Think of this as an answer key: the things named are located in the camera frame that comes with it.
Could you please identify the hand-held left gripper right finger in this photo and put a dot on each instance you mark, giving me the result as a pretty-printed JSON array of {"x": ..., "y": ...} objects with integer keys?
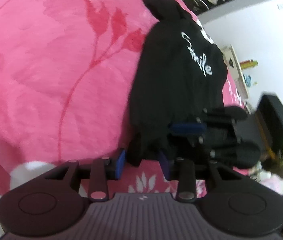
[{"x": 165, "y": 166}]

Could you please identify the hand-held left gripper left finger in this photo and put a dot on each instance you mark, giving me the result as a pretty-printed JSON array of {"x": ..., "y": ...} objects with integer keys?
[{"x": 121, "y": 163}]

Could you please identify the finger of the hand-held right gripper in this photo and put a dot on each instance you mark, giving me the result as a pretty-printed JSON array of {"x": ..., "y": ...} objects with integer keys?
[
  {"x": 231, "y": 152},
  {"x": 186, "y": 128}
]

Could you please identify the black top with white lettering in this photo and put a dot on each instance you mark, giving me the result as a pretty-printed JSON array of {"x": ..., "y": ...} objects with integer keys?
[{"x": 176, "y": 80}]

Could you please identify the blue cloth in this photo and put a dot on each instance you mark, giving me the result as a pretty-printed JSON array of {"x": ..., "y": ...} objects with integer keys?
[{"x": 247, "y": 80}]

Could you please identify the green thermos bottle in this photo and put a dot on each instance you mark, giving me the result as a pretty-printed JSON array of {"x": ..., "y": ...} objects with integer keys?
[{"x": 249, "y": 63}]

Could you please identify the cream nightstand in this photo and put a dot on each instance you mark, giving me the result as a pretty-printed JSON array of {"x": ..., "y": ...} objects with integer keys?
[{"x": 234, "y": 65}]

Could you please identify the pink floral blanket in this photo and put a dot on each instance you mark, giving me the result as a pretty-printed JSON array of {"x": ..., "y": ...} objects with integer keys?
[{"x": 56, "y": 80}]

